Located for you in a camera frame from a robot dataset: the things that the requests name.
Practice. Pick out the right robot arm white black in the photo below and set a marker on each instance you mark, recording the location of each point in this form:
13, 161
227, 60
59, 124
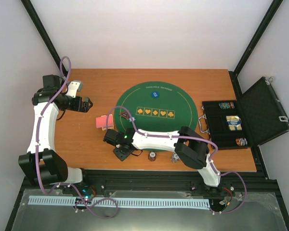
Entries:
190, 147

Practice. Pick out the orange card box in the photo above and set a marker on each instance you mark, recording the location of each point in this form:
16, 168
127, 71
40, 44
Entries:
104, 128

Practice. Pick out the teal chip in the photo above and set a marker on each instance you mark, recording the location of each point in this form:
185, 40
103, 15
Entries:
132, 119

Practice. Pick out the round green poker mat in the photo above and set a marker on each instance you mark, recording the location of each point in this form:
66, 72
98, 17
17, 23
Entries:
173, 109

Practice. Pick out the metal front plate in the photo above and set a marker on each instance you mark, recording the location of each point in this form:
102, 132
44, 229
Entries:
256, 212

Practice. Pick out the blue round blind button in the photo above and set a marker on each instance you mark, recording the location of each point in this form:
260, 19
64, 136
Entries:
155, 94

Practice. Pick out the light blue cable duct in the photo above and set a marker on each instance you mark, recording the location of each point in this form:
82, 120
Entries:
120, 202

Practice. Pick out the blue white chips in case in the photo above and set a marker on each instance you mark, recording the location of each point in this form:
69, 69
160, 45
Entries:
234, 122

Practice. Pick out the chips row in case top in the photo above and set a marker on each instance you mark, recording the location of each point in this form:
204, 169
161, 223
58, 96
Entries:
227, 105

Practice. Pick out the right black frame post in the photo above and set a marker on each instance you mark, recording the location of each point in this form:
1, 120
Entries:
263, 25

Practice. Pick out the black frame post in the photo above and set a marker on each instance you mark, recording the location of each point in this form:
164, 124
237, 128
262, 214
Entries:
263, 25
41, 30

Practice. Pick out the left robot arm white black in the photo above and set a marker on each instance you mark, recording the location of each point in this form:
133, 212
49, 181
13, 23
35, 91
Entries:
41, 163

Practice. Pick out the left black frame post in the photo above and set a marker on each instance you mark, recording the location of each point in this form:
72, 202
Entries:
41, 30

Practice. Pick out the black poker case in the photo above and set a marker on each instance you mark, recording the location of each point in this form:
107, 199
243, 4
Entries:
262, 117

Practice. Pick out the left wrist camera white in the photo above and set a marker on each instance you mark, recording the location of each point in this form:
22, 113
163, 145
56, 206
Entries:
73, 88

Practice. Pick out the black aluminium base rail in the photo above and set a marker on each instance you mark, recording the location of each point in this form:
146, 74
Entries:
106, 182

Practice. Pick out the red playing card deck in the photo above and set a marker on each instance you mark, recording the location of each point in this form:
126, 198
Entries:
101, 121

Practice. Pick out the black triangular dealer button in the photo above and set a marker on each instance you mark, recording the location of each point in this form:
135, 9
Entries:
124, 115

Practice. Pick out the brown poker chip stack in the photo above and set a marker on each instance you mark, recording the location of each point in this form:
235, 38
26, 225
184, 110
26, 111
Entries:
152, 156

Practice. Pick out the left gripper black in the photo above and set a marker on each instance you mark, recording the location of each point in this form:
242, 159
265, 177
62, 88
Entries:
85, 109

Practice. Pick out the mixed chips in case bottom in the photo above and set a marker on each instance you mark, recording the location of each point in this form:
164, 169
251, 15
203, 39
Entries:
241, 141

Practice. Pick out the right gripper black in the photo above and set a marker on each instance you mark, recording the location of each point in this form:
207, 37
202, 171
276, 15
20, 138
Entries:
121, 156

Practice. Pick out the blue white chip stack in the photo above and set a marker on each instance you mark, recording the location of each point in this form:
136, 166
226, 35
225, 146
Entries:
175, 158

